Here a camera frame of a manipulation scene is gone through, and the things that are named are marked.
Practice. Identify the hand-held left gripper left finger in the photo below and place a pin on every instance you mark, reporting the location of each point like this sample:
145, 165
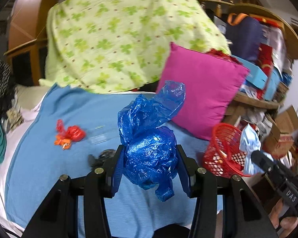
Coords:
118, 168

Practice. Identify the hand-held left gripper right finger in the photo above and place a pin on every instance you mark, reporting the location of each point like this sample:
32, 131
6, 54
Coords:
184, 171

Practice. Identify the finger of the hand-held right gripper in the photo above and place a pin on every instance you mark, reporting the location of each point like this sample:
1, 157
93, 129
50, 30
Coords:
262, 159

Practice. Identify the dark wrapper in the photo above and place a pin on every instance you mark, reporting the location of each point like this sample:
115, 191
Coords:
99, 160

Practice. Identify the blue plastic bag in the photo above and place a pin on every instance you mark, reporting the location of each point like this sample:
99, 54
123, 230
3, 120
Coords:
149, 153

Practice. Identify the clear plastic container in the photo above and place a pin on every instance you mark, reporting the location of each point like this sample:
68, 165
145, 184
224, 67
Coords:
99, 137

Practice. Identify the red mesh basket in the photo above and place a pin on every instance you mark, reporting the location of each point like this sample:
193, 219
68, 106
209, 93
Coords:
218, 141

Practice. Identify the red plastic bag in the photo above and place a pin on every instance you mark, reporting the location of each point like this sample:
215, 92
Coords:
74, 132

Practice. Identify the orange snack wrapper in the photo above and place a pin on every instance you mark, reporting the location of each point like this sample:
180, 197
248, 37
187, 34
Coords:
63, 143

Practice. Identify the person's right hand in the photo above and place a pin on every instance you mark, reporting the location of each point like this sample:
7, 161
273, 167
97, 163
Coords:
285, 220

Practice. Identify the cardboard box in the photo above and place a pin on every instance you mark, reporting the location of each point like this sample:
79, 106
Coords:
285, 126

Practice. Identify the wooden table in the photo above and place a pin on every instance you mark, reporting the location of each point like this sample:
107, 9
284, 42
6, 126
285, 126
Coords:
253, 103

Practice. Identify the blue blanket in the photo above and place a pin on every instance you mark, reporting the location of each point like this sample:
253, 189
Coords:
59, 173

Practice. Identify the tall blue box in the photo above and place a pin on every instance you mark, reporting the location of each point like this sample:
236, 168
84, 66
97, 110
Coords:
273, 84

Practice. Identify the magenta pillow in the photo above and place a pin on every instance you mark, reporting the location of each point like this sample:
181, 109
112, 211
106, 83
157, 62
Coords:
201, 89

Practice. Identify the flat blue box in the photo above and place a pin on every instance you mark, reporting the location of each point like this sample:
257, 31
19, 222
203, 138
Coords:
255, 75

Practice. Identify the white bed sheet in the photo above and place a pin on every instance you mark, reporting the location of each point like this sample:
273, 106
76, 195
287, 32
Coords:
12, 138

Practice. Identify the green clover quilt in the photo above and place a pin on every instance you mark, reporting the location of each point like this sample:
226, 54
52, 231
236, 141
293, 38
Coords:
109, 34

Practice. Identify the wooden headboard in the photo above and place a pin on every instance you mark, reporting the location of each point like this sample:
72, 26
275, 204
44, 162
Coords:
27, 17

